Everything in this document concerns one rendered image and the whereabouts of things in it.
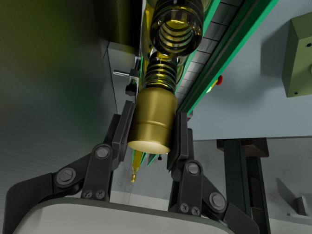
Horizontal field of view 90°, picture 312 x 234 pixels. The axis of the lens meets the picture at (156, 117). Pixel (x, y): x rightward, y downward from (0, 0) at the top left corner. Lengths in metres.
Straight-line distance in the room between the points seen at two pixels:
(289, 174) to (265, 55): 2.96
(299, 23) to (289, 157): 3.10
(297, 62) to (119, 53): 0.50
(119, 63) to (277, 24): 0.46
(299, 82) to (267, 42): 0.16
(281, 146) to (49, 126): 3.55
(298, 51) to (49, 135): 0.58
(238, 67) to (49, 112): 0.62
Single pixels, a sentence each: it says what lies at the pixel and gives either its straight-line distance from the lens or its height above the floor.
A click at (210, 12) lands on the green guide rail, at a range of 0.29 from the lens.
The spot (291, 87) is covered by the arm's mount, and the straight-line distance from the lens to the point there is 0.70.
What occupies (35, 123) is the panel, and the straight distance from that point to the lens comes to 0.21.
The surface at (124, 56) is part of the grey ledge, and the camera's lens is 0.49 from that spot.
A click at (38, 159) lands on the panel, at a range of 0.23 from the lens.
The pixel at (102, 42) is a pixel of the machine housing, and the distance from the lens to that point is 0.45.
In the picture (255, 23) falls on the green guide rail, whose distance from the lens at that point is 0.32.
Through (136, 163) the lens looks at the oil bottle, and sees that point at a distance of 1.21.
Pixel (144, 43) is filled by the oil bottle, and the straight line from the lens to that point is 0.17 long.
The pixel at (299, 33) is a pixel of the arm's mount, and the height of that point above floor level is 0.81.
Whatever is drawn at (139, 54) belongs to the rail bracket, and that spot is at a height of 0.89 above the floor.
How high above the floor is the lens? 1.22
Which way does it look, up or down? 26 degrees down
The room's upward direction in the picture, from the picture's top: 171 degrees counter-clockwise
